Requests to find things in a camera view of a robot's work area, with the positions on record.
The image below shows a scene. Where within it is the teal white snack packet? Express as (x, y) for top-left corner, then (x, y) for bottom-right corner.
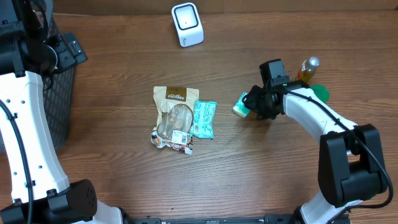
(190, 101), (217, 139)

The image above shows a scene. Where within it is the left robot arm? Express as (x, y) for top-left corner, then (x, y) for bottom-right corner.
(1, 1), (131, 224)

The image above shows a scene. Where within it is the teal tissue pack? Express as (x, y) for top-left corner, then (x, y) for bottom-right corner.
(232, 91), (250, 118)

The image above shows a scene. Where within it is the silver round ball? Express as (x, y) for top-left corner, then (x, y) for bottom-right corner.
(297, 57), (320, 83)

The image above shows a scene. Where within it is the brown snack packet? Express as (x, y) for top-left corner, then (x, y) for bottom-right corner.
(150, 86), (200, 155)

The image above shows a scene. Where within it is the grey plastic mesh basket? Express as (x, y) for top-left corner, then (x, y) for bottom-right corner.
(0, 18), (77, 152)

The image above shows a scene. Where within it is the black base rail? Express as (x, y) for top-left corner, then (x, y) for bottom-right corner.
(129, 215), (299, 224)

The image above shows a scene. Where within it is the green lid white jar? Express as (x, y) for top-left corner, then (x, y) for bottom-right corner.
(310, 85), (330, 103)

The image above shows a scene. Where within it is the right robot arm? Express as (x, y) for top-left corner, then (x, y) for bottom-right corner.
(243, 58), (394, 224)

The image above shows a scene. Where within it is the white barcode scanner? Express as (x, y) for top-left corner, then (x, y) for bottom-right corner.
(171, 2), (204, 47)

